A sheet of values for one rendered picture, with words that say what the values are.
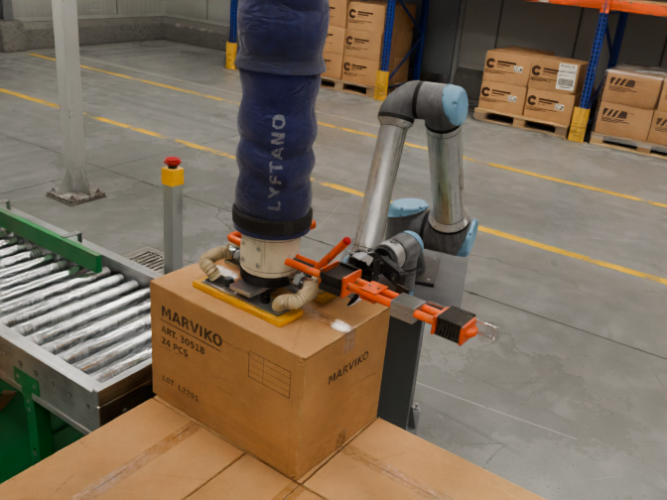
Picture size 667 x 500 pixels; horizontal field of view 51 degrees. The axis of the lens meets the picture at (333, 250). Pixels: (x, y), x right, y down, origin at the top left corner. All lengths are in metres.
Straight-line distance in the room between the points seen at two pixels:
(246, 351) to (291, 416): 0.21
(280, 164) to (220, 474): 0.86
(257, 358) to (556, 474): 1.61
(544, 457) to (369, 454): 1.22
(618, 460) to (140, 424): 2.02
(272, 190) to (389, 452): 0.85
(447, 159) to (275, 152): 0.68
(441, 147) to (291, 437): 1.01
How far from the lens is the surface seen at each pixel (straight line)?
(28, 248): 3.46
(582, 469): 3.20
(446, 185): 2.39
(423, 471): 2.12
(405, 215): 2.61
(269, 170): 1.84
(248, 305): 1.97
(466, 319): 1.74
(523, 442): 3.24
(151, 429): 2.21
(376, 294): 1.81
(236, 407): 2.06
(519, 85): 9.17
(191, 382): 2.17
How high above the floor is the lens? 1.90
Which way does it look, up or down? 23 degrees down
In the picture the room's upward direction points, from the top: 5 degrees clockwise
